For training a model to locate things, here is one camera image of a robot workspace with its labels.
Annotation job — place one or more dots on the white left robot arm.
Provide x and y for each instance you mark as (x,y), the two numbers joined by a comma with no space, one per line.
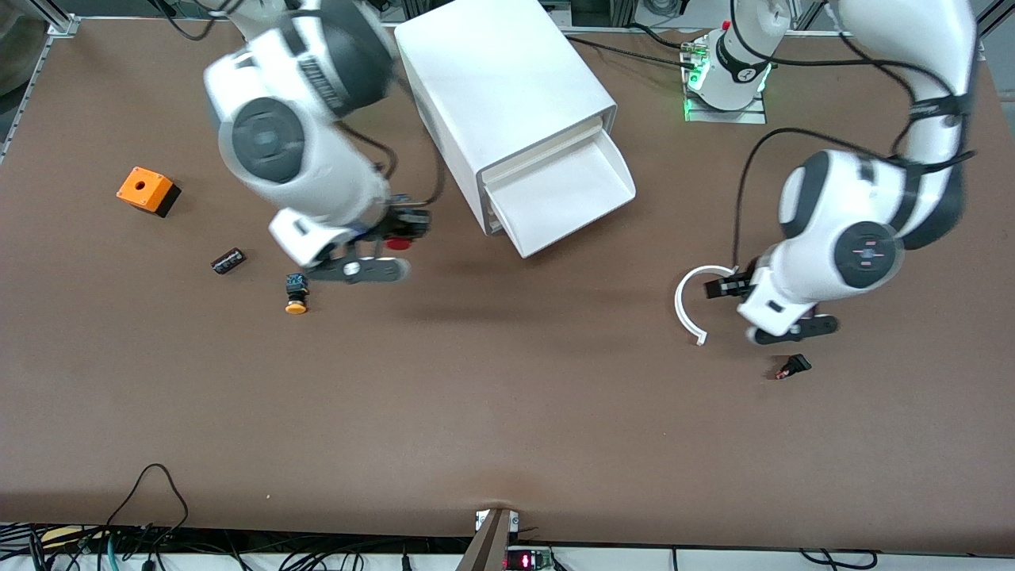
(856,206)

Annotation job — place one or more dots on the red push button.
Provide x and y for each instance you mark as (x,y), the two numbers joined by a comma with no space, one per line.
(398,244)

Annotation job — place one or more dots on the device with red display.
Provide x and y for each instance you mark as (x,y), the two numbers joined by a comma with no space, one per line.
(527,561)

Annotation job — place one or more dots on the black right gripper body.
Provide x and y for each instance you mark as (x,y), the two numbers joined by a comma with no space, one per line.
(404,221)

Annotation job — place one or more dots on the yellow push button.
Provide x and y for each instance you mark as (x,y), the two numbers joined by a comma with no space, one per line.
(296,297)

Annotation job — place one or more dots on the brown camera post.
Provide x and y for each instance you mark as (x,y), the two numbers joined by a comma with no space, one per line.
(488,547)

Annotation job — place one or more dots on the small black red switch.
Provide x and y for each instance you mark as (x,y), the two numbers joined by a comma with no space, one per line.
(795,365)

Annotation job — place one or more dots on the aluminium frame rail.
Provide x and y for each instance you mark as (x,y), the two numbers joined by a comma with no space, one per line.
(991,24)

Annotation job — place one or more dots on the white plastic arc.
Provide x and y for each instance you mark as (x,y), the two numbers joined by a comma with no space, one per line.
(679,305)

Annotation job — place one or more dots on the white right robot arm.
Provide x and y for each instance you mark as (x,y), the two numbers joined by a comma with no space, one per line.
(270,143)

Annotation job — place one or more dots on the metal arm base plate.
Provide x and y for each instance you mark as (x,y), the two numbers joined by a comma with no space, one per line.
(725,116)

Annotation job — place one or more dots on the dark cylindrical capacitor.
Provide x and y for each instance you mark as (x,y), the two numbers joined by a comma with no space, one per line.
(229,260)

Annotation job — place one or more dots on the orange box with black base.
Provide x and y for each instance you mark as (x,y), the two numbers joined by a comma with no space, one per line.
(143,189)

